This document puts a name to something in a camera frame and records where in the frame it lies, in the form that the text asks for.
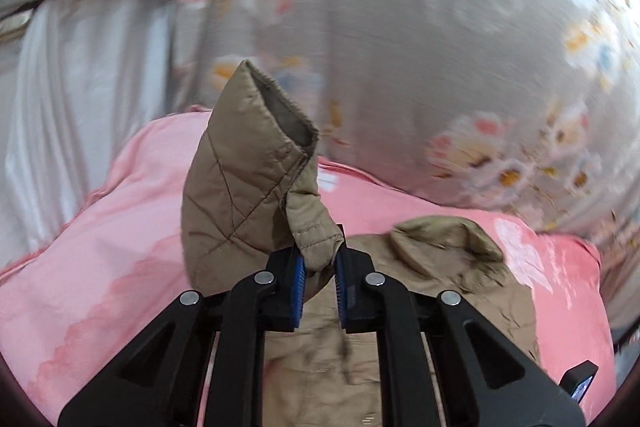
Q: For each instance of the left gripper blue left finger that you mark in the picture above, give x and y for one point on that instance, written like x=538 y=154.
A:
x=297 y=290

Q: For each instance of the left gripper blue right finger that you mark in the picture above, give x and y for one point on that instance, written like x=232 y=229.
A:
x=341 y=288

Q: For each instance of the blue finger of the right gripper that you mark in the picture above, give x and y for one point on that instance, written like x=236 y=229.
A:
x=577 y=380

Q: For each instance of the tan quilted puffer jacket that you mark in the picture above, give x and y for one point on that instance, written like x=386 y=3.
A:
x=252 y=189

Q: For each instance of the pink bow print blanket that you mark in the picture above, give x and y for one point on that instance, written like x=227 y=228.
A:
x=67 y=311

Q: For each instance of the grey floral duvet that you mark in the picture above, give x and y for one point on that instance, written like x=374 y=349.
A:
x=522 y=106

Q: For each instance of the silver satin curtain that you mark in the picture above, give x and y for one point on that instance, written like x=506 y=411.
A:
x=78 y=79

